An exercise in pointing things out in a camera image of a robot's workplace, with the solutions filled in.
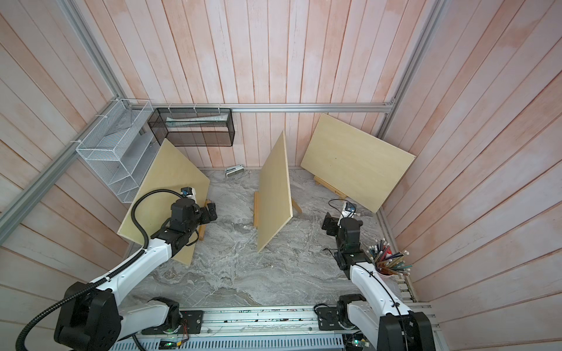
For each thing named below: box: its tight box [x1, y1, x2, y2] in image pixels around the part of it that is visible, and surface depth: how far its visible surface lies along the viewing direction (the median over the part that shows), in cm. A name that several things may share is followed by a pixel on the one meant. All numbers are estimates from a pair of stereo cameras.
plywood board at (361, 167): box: [300, 113, 417, 214], surface depth 94 cm
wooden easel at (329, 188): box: [313, 175, 349, 199], surface depth 109 cm
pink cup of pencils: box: [366, 238, 412, 276], surface depth 76 cm
